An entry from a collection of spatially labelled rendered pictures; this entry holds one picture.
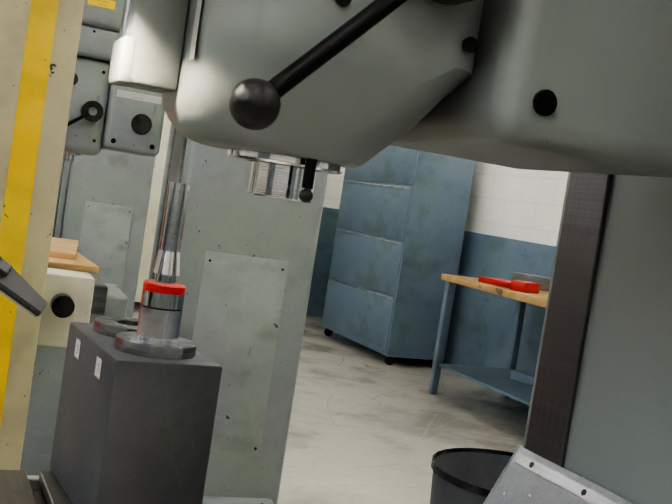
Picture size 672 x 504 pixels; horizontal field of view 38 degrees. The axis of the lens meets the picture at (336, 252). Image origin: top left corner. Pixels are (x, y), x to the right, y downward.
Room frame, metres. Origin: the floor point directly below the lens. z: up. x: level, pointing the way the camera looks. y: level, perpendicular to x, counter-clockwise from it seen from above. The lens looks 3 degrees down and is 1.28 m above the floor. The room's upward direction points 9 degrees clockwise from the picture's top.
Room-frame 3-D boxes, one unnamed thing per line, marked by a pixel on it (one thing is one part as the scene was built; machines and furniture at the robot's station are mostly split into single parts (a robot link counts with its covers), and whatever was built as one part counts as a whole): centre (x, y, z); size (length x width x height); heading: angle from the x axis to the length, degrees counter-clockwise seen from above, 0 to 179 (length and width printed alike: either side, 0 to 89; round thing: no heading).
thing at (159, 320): (1.07, 0.18, 1.13); 0.05 x 0.05 x 0.06
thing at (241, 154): (0.70, 0.05, 1.31); 0.09 x 0.09 x 0.01
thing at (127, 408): (1.11, 0.21, 1.00); 0.22 x 0.12 x 0.20; 28
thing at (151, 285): (1.07, 0.18, 1.16); 0.05 x 0.05 x 0.01
